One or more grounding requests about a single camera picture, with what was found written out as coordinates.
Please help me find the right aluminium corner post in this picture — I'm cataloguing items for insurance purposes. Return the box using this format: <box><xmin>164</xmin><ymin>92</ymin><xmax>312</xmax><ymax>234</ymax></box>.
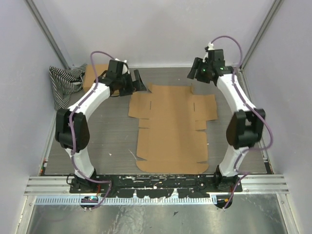
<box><xmin>239</xmin><ymin>0</ymin><xmax>285</xmax><ymax>71</ymax></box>

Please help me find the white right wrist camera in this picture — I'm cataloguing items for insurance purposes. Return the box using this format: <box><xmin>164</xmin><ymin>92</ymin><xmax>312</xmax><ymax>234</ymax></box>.
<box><xmin>202</xmin><ymin>42</ymin><xmax>214</xmax><ymax>62</ymax></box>

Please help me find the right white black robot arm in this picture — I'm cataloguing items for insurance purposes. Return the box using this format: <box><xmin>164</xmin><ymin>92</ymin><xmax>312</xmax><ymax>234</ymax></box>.
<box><xmin>187</xmin><ymin>47</ymin><xmax>266</xmax><ymax>193</ymax></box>

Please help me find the black white striped cloth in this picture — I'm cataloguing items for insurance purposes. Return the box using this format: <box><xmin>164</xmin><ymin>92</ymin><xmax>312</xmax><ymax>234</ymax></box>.
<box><xmin>48</xmin><ymin>64</ymin><xmax>87</xmax><ymax>111</ymax></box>

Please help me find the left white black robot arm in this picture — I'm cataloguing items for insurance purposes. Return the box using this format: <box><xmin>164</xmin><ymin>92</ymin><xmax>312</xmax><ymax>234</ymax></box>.
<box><xmin>55</xmin><ymin>59</ymin><xmax>147</xmax><ymax>194</ymax></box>

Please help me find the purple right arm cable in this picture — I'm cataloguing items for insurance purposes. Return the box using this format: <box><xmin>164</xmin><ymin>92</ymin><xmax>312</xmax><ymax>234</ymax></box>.
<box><xmin>211</xmin><ymin>36</ymin><xmax>274</xmax><ymax>211</ymax></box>

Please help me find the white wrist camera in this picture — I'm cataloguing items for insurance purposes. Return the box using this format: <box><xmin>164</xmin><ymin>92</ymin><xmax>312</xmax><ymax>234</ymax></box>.
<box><xmin>202</xmin><ymin>42</ymin><xmax>214</xmax><ymax>62</ymax></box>
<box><xmin>115</xmin><ymin>58</ymin><xmax>130</xmax><ymax>75</ymax></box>

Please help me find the brown cardboard box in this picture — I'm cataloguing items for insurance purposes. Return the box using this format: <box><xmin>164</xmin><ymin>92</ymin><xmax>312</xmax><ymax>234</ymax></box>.
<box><xmin>82</xmin><ymin>64</ymin><xmax>108</xmax><ymax>93</ymax></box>

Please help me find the slotted grey cable duct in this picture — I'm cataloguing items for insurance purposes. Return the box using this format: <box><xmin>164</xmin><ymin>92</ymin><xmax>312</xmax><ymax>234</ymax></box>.
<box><xmin>34</xmin><ymin>195</ymin><xmax>217</xmax><ymax>206</ymax></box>

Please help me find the aluminium front rail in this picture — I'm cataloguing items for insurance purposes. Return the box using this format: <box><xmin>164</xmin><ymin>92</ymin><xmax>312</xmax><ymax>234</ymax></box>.
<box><xmin>24</xmin><ymin>174</ymin><xmax>289</xmax><ymax>197</ymax></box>

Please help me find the left aluminium corner post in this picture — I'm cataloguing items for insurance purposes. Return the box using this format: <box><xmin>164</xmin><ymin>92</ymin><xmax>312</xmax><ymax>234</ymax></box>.
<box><xmin>24</xmin><ymin>0</ymin><xmax>75</xmax><ymax>69</ymax></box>

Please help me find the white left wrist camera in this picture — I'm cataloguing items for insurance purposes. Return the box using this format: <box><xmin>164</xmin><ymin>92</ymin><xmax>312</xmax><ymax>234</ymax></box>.
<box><xmin>115</xmin><ymin>58</ymin><xmax>130</xmax><ymax>75</ymax></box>

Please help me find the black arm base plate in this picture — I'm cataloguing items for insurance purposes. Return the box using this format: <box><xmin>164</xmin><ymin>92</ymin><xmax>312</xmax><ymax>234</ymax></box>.
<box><xmin>66</xmin><ymin>174</ymin><xmax>243</xmax><ymax>198</ymax></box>

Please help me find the aluminium corner post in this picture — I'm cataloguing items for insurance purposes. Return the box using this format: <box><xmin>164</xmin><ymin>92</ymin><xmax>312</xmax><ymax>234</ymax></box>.
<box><xmin>24</xmin><ymin>0</ymin><xmax>75</xmax><ymax>69</ymax></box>
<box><xmin>239</xmin><ymin>0</ymin><xmax>285</xmax><ymax>71</ymax></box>

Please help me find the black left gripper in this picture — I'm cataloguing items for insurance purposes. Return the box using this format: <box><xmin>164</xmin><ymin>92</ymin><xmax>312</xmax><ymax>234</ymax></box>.
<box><xmin>117</xmin><ymin>70</ymin><xmax>146</xmax><ymax>98</ymax></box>

